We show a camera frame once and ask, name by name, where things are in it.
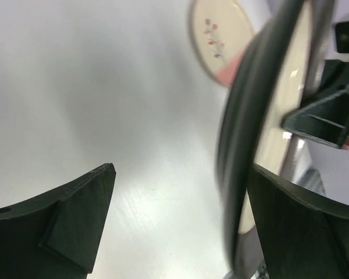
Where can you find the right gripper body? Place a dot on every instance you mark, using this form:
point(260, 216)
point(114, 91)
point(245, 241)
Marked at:
point(324, 117)

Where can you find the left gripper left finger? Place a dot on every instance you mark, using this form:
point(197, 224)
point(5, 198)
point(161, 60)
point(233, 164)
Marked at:
point(57, 234)

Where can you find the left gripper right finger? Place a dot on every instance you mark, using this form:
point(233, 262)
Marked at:
point(302, 234)

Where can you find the cream and pink floral plate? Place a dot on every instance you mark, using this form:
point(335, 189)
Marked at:
point(220, 31)

